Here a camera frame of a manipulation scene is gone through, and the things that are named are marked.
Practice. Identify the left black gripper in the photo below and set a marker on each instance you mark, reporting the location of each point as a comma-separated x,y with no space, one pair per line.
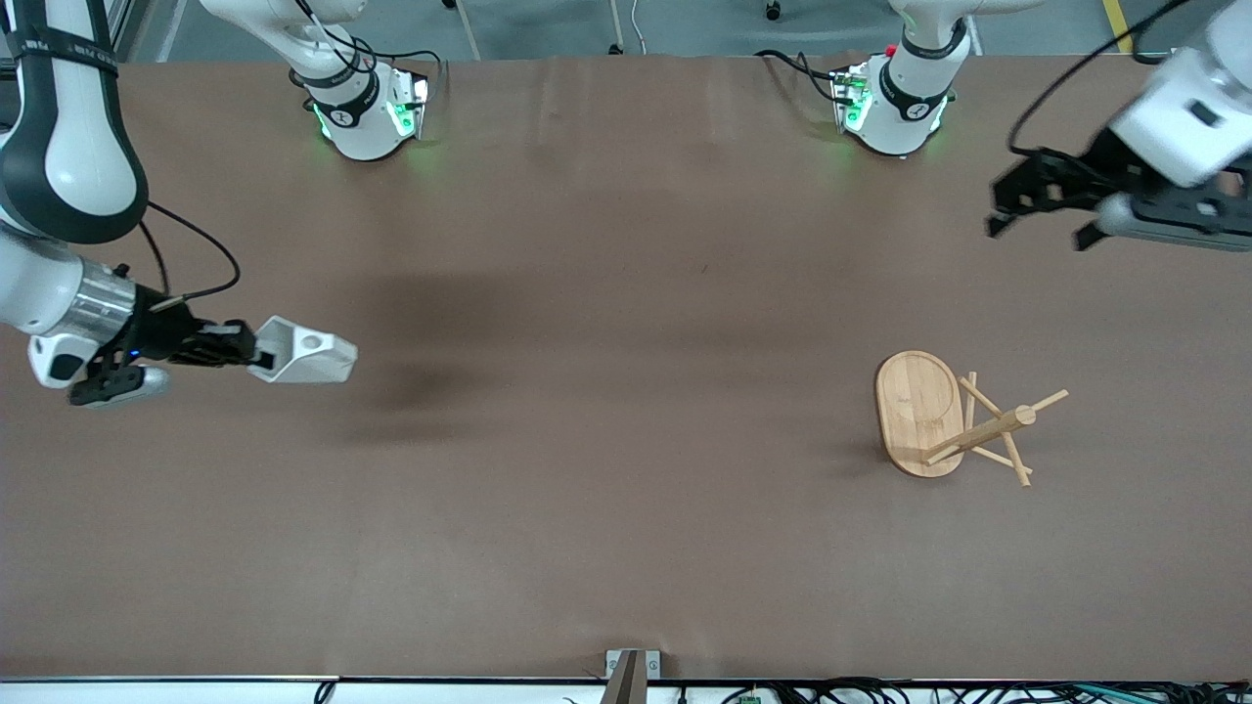
1094,172

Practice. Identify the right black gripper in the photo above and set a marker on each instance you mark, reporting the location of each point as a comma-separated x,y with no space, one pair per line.
164,330

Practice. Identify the white faceted cup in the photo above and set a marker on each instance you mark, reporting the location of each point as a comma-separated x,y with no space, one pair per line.
308,360

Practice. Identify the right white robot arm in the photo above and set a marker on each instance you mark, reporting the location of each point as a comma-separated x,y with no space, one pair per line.
59,147

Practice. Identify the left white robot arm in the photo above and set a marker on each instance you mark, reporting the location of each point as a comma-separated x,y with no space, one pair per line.
900,108

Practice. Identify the wooden cup rack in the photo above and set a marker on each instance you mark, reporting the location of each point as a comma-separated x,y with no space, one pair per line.
917,411

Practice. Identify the aluminium frame profile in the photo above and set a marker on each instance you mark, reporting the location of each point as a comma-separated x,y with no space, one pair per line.
125,24

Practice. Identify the white table edge rail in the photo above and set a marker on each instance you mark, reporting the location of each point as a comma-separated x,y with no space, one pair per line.
147,691

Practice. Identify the brown post under bracket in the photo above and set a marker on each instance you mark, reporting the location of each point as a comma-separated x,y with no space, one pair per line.
626,684

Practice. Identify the metal table edge bracket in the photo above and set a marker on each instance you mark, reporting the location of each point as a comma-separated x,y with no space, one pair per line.
650,663

